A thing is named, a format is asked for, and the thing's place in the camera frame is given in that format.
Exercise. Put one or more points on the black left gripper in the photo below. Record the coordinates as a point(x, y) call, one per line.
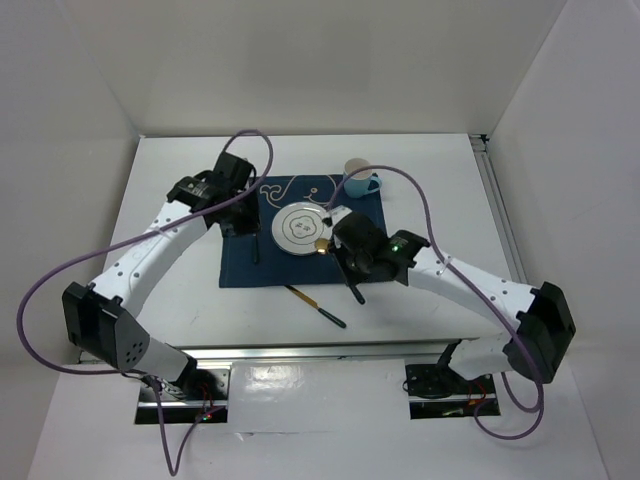
point(252, 222)

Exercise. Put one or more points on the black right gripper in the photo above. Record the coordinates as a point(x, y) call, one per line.
point(338, 249)

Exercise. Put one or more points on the gold fork green handle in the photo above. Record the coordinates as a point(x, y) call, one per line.
point(255, 250)

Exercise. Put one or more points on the gold spoon green handle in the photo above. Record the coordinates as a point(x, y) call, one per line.
point(346, 265)

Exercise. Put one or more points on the white plate with dark rim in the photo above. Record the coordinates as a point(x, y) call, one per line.
point(296, 227)

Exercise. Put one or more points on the blue placemat with whale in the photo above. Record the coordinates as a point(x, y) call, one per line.
point(276, 267)

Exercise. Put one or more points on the light blue mug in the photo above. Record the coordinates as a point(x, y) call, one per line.
point(359, 182)

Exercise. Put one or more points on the gold knife green handle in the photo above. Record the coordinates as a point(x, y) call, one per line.
point(312, 303)

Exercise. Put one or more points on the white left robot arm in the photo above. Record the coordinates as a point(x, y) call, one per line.
point(101, 317)

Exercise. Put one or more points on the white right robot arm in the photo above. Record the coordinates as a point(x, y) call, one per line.
point(536, 323)

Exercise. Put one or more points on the aluminium front rail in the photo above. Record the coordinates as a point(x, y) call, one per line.
point(320, 351)

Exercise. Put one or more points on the aluminium rail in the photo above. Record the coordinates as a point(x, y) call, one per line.
point(320, 351)
point(491, 219)

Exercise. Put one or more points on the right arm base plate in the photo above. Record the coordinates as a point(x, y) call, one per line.
point(436, 393)

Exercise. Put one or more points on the aluminium right side rail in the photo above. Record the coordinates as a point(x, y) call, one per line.
point(491, 219)

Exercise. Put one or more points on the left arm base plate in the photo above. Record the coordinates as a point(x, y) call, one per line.
point(209, 399)

